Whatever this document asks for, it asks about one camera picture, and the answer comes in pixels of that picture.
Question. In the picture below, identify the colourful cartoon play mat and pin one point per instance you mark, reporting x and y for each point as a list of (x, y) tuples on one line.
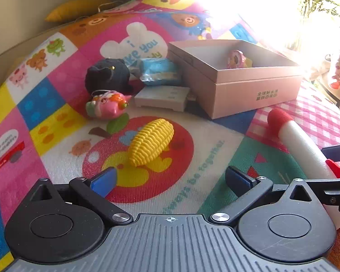
[(45, 124)]

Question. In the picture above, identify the yellow toy corn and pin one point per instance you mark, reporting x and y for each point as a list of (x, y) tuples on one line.
[(150, 141)]

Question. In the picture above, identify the black plush toy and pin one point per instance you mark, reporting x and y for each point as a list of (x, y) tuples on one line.
[(107, 75)]

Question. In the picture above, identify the pink pig plush toy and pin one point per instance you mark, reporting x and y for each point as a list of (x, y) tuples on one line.
[(107, 104)]

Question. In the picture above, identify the blue tissue pack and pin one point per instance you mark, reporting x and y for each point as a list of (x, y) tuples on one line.
[(158, 70)]

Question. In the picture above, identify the white foam rocket red fins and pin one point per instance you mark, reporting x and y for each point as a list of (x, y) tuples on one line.
[(300, 141)]

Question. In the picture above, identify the yellow pillow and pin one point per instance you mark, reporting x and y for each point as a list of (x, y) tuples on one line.
[(73, 7)]

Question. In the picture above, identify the pink donut toy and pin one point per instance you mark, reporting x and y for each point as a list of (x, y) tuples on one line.
[(235, 59)]

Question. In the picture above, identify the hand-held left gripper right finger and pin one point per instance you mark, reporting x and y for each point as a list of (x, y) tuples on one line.
[(239, 177)]

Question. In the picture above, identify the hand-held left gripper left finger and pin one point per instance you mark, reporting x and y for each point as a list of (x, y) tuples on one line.
[(103, 180)]

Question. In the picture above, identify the pink cardboard box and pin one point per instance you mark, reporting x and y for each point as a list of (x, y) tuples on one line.
[(243, 93)]

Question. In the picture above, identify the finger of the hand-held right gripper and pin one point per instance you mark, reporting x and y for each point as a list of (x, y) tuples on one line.
[(333, 189), (338, 153)]

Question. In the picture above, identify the small white box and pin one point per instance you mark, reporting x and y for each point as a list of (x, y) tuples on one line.
[(161, 97)]

